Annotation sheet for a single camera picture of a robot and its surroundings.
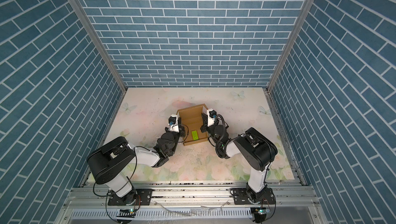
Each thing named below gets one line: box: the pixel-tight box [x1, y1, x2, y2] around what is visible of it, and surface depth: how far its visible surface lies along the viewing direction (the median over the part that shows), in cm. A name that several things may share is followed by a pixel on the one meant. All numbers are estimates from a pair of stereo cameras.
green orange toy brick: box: [191, 130, 200, 141], surface depth 95 cm
